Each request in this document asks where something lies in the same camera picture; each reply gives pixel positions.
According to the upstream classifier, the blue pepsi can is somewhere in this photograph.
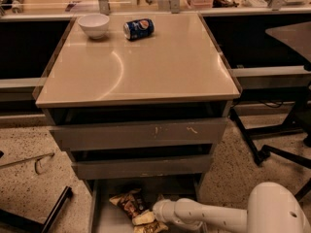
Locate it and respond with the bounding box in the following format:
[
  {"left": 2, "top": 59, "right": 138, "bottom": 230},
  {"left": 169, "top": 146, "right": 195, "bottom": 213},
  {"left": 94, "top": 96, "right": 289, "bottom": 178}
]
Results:
[{"left": 123, "top": 18, "right": 155, "bottom": 41}]

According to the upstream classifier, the top grey drawer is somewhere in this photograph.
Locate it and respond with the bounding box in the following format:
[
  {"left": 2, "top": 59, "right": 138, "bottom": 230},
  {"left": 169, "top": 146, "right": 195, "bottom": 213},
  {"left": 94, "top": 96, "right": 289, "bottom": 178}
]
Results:
[{"left": 51, "top": 117, "right": 227, "bottom": 151}]

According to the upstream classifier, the middle grey drawer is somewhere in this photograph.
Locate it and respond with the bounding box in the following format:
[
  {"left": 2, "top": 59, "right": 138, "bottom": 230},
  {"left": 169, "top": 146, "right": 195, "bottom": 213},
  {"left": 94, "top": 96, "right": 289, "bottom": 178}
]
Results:
[{"left": 72, "top": 154, "right": 212, "bottom": 180}]

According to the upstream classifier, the grey drawer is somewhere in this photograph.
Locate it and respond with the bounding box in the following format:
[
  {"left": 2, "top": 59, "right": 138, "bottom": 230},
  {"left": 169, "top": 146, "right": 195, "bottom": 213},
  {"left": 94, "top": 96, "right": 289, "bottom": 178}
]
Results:
[
  {"left": 72, "top": 154, "right": 212, "bottom": 180},
  {"left": 51, "top": 117, "right": 227, "bottom": 151},
  {"left": 88, "top": 175, "right": 199, "bottom": 233}
]

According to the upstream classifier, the black table frame leg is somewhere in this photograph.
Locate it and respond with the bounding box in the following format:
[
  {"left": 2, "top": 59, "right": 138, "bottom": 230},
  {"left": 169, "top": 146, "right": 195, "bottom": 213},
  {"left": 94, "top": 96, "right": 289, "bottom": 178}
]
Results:
[{"left": 229, "top": 109, "right": 308, "bottom": 167}]

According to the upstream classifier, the grey drawer cabinet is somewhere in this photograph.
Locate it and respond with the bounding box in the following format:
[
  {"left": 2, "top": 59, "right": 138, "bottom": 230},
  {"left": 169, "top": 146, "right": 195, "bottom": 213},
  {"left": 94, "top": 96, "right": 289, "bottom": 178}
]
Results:
[{"left": 32, "top": 13, "right": 243, "bottom": 187}]

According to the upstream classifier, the black office chair base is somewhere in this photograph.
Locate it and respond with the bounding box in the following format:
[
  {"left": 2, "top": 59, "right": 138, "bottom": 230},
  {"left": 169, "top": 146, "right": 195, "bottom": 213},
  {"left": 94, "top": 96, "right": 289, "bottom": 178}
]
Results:
[{"left": 254, "top": 145, "right": 311, "bottom": 202}]

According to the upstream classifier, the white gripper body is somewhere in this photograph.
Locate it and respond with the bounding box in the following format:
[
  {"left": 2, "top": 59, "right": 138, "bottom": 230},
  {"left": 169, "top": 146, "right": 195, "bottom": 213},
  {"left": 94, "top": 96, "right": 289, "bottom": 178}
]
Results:
[{"left": 153, "top": 199, "right": 178, "bottom": 223}]

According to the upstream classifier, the bottom grey drawer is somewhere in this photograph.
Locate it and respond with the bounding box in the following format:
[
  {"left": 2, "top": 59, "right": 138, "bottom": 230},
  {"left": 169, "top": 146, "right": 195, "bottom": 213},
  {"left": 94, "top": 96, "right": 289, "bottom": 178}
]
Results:
[{"left": 88, "top": 175, "right": 199, "bottom": 233}]

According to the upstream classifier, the black floor stand leg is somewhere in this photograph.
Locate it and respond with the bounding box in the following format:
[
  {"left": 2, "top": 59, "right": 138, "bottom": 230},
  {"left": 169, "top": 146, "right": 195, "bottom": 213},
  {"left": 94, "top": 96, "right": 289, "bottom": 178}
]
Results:
[{"left": 0, "top": 185, "right": 74, "bottom": 233}]

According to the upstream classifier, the white bowl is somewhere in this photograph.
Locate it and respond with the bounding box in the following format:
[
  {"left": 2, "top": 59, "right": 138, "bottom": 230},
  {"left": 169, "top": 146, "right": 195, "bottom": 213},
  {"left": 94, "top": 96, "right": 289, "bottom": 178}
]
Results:
[{"left": 78, "top": 14, "right": 110, "bottom": 39}]

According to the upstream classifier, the yellow taped gripper finger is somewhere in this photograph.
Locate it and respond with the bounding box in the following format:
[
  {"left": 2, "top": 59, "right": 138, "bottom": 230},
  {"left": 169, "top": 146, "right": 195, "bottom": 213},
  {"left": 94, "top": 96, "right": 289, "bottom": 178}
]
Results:
[{"left": 132, "top": 210, "right": 155, "bottom": 226}]

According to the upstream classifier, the brown chip bag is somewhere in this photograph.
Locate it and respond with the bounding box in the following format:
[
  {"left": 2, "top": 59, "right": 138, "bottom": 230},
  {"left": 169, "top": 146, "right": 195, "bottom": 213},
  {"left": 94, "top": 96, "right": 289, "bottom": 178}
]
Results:
[{"left": 109, "top": 188, "right": 168, "bottom": 233}]

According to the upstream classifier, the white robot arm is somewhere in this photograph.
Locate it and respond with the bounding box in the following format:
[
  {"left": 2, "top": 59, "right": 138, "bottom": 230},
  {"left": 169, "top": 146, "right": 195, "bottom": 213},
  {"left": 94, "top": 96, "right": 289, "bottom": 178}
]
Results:
[{"left": 132, "top": 182, "right": 311, "bottom": 233}]

